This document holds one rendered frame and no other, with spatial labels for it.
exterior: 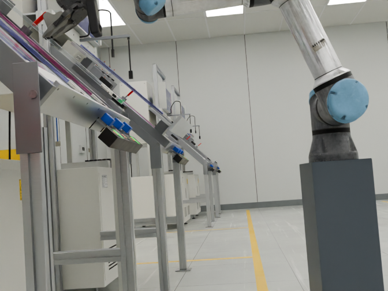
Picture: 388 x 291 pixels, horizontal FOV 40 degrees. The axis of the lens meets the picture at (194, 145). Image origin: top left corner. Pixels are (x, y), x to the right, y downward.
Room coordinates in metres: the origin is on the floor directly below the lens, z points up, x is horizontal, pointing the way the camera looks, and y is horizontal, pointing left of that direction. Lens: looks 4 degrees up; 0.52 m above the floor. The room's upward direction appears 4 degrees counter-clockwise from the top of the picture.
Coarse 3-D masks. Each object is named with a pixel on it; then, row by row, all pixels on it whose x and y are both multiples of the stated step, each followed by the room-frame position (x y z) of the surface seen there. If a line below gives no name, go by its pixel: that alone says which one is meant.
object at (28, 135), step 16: (16, 64) 0.97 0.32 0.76; (32, 64) 0.96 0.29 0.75; (16, 80) 0.97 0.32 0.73; (32, 80) 0.96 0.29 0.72; (16, 96) 0.97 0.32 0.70; (32, 96) 0.96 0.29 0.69; (16, 112) 0.97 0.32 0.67; (32, 112) 0.96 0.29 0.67; (16, 128) 0.97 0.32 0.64; (32, 128) 0.96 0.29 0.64; (16, 144) 0.97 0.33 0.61; (32, 144) 0.96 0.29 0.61; (64, 256) 1.72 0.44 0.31; (80, 256) 1.73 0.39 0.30; (96, 256) 1.72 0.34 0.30; (112, 256) 1.72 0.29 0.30
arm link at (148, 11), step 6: (138, 0) 1.47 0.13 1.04; (144, 0) 1.46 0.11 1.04; (150, 0) 1.46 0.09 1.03; (156, 0) 1.46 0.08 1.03; (162, 0) 1.47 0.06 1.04; (138, 6) 1.52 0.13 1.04; (144, 6) 1.47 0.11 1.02; (150, 6) 1.46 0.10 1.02; (156, 6) 1.47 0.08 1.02; (162, 6) 1.51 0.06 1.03; (144, 12) 1.49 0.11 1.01; (150, 12) 1.48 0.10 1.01; (156, 12) 1.52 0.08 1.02
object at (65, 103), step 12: (60, 84) 1.03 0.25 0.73; (48, 96) 1.03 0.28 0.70; (60, 96) 1.07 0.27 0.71; (72, 96) 1.13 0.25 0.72; (84, 96) 1.19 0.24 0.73; (48, 108) 1.07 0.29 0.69; (60, 108) 1.12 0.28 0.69; (72, 108) 1.18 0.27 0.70; (84, 108) 1.24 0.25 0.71; (96, 108) 1.32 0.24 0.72; (108, 108) 1.42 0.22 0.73; (72, 120) 1.24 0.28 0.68; (84, 120) 1.31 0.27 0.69; (120, 120) 1.58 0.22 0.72
